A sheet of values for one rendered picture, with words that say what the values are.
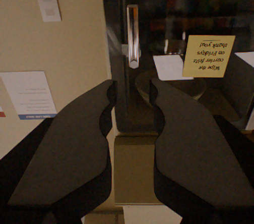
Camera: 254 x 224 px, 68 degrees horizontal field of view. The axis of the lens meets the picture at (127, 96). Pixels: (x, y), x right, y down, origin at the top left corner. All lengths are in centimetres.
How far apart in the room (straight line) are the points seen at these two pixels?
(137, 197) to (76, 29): 63
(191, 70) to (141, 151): 21
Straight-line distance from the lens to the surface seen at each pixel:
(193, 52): 35
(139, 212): 76
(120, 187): 46
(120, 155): 45
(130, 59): 29
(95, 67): 85
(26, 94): 103
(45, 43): 87
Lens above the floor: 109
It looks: 32 degrees up
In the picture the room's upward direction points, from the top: 177 degrees clockwise
